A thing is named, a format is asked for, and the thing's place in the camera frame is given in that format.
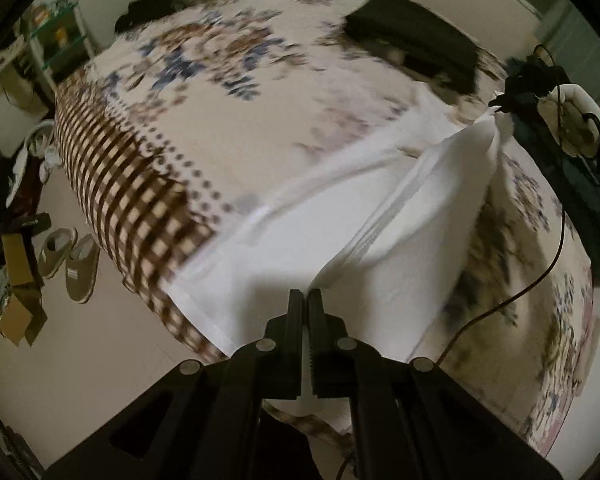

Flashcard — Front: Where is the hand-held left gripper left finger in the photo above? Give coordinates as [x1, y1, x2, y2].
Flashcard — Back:
[44, 289, 302, 480]

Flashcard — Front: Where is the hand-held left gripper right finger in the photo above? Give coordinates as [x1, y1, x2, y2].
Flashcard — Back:
[307, 288, 562, 480]

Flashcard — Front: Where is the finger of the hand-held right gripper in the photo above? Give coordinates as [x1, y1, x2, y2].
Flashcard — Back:
[488, 56, 567, 113]

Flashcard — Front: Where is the white small garment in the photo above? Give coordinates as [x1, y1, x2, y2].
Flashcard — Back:
[166, 109, 512, 432]

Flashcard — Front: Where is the black folded cloth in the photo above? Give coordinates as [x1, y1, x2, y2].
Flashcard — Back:
[344, 0, 482, 94]

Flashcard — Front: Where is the beige slipper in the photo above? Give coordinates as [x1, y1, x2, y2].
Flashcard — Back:
[64, 233, 101, 305]
[36, 227, 79, 279]

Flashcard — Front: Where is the floral patterned bed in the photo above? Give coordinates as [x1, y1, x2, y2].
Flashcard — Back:
[52, 0, 600, 461]

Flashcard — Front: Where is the brown cardboard box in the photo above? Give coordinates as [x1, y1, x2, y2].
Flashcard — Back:
[0, 232, 49, 347]

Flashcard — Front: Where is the white sneaker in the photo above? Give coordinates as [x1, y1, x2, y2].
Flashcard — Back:
[24, 120, 57, 183]

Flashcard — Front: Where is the glass shelf rack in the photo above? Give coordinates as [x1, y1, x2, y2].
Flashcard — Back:
[19, 0, 97, 83]

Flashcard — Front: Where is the black cable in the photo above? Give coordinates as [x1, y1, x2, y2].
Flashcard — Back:
[436, 199, 567, 362]

